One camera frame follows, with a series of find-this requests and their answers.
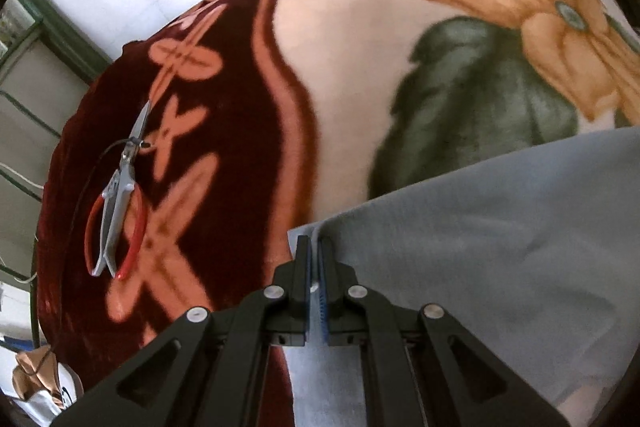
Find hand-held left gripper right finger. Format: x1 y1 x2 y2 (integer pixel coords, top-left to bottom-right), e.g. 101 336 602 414
319 237 571 427

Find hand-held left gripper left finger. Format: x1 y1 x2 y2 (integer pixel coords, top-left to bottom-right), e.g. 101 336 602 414
50 235 313 427

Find grey pants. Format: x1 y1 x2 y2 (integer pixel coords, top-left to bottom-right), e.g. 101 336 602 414
287 125 640 427

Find floral plush blanket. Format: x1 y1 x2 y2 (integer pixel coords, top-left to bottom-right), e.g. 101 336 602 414
36 0 640 427

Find brown and white bag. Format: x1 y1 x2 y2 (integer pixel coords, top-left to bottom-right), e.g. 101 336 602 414
12 346 84 424

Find red-handled pliers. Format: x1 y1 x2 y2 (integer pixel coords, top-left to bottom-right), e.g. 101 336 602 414
85 101 153 282

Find white cable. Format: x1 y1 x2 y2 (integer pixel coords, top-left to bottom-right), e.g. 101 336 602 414
0 163 45 283

